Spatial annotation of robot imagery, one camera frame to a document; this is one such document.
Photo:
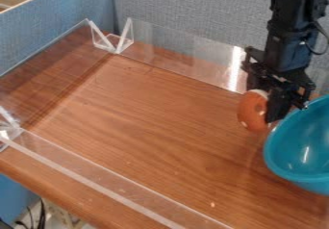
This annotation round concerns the brown toy mushroom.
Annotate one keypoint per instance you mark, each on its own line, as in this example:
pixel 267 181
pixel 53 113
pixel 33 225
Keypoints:
pixel 252 109

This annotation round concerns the clear acrylic back barrier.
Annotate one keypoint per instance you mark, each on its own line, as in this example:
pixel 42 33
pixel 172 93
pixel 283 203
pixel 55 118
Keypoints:
pixel 199 58

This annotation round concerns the clear acrylic left barrier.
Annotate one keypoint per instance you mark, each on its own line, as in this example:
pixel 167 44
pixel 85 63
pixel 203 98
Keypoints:
pixel 56 49

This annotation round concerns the clear acrylic barrier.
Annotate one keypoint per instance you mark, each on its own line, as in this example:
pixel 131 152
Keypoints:
pixel 124 191
pixel 56 49
pixel 199 58

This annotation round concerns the clear acrylic front barrier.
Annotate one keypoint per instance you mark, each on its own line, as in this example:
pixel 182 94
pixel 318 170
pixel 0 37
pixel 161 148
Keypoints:
pixel 124 191

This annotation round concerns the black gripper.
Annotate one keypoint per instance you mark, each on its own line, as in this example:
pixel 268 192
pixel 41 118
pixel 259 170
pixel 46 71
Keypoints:
pixel 289 87

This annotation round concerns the clear acrylic corner bracket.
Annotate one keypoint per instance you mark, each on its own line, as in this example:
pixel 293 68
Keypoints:
pixel 109 42

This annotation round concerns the blue plastic bowl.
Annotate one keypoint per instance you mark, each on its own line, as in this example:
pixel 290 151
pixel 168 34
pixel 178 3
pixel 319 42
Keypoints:
pixel 295 150

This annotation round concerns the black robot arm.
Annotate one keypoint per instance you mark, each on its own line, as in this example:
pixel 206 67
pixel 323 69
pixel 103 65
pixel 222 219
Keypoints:
pixel 275 69

